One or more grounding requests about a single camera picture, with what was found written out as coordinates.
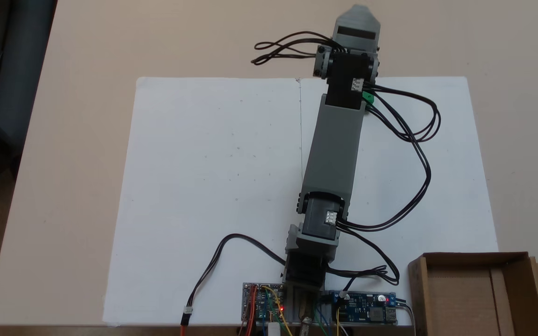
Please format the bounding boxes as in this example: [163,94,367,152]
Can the black gripper wire loop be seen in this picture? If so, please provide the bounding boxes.
[250,31,340,66]

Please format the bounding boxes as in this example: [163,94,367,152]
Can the black shoulder wire bundle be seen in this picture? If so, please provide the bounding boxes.
[327,229,401,293]

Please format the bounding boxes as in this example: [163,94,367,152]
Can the brown cardboard box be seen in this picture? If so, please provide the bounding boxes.
[408,252,538,336]

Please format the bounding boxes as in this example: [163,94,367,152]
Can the blue circuit board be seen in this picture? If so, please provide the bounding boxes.
[327,290,398,325]

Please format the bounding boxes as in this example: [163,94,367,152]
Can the yellow jumper wire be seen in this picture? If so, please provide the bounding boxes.
[262,285,294,336]

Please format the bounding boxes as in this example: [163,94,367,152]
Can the dark grey office chair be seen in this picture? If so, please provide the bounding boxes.
[0,0,58,196]

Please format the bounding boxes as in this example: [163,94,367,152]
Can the metal table clamp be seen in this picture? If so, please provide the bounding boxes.
[298,301,315,336]

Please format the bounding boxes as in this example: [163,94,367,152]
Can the long black power cable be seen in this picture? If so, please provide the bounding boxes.
[180,233,289,336]

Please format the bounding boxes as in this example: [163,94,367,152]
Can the orange jumper wires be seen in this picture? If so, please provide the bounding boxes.
[243,290,257,336]

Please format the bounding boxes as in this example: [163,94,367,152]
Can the black forearm wire bundle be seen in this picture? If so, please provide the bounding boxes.
[336,83,442,232]

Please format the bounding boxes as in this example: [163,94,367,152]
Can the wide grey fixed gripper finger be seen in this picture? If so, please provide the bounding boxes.
[336,5,382,27]

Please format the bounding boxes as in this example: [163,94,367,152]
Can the circuit board with red LED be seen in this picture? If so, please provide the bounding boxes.
[242,282,287,323]

